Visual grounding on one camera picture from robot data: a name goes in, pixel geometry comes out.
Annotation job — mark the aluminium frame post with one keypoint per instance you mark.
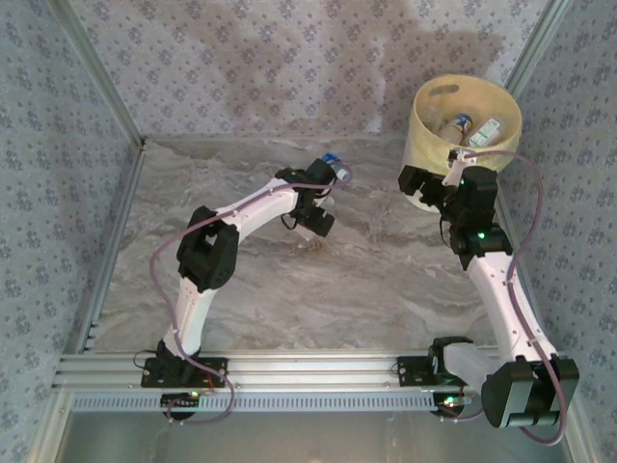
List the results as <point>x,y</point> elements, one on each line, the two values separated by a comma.
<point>103,72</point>
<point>535,43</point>

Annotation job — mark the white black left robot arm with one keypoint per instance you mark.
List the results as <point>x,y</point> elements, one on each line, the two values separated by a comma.
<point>193,313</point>

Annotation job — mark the black controller board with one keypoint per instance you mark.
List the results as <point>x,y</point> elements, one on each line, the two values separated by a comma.
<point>180,399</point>
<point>450,401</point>

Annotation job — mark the crushed blue label bottle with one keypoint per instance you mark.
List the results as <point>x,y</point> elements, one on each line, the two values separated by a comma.
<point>330,157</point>

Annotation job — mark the grey metal sheet panel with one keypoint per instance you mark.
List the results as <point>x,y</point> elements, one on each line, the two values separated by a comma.
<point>308,439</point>

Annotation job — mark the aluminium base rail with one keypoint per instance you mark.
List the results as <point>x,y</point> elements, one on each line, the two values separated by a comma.
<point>308,371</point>

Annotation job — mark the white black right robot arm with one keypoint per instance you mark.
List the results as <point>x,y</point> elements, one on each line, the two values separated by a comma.
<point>506,299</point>

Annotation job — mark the white bin with yellow liner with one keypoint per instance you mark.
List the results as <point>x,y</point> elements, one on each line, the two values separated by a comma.
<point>424,144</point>

